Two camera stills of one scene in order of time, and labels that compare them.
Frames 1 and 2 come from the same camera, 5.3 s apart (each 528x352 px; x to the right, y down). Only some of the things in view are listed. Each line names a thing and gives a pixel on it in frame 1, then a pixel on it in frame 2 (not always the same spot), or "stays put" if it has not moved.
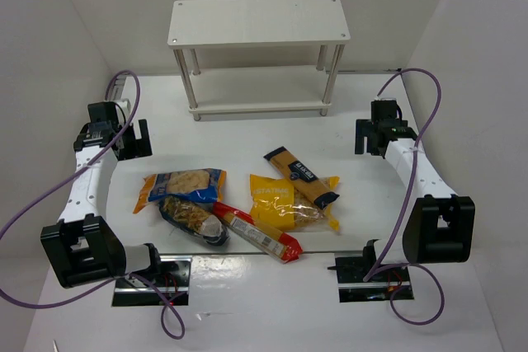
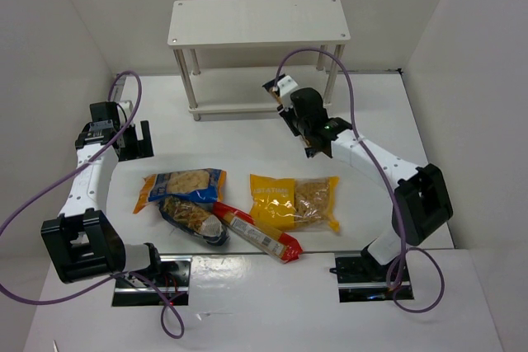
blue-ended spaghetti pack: [304, 176] -> [310, 152]
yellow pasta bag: [276, 204] stays put
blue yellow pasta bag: [205, 185] stays put
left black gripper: [134, 143] stays put
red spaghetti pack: [281, 245] stays put
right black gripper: [369, 138] -> [294, 122]
